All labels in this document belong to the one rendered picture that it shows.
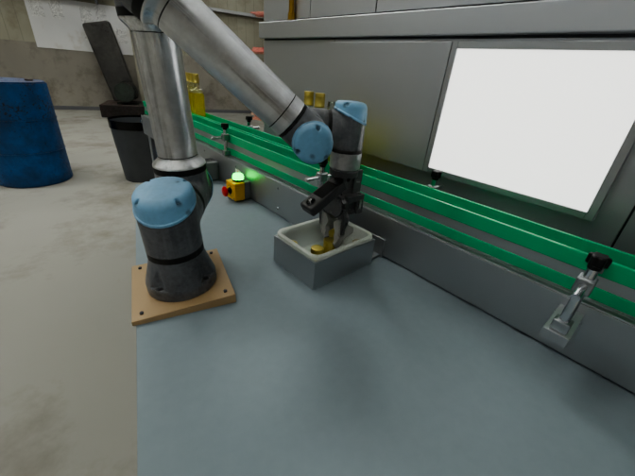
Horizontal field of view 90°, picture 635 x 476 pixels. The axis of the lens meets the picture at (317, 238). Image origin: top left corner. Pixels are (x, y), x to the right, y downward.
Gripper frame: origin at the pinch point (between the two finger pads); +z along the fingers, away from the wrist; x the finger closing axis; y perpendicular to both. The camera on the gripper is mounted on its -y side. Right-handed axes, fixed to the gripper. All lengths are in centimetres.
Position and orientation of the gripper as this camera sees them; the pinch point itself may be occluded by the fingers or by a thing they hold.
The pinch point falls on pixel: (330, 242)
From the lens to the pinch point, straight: 86.1
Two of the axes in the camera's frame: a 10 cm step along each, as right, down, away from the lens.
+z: -0.8, 8.8, 4.7
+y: 7.7, -2.4, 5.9
